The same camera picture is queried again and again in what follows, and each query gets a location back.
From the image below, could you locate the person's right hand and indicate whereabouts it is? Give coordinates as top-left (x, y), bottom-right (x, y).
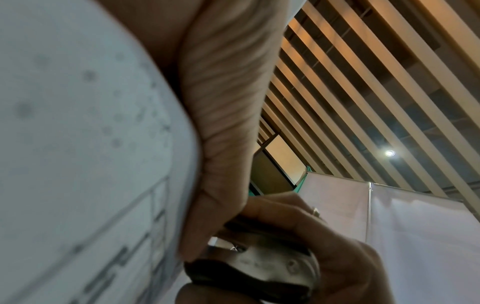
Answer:
top-left (175, 192), bottom-right (384, 304)

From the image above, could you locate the person's left hand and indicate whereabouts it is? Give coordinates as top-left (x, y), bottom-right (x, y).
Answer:
top-left (93, 0), bottom-right (309, 260)

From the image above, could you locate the silver and black hand tool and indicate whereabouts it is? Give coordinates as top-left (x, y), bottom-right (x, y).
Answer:
top-left (183, 218), bottom-right (323, 304)

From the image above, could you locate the white printed cardboard box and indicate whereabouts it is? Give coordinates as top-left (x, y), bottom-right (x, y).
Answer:
top-left (0, 0), bottom-right (205, 304)

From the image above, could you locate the white partition panel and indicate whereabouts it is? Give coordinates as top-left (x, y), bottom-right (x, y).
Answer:
top-left (368, 182), bottom-right (480, 304)
top-left (299, 171), bottom-right (373, 245)

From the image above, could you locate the dark framed window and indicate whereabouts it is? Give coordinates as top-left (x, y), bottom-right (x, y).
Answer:
top-left (249, 133), bottom-right (308, 197)

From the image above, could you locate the green frame piece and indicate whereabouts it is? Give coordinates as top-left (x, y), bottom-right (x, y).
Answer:
top-left (294, 171), bottom-right (309, 195)

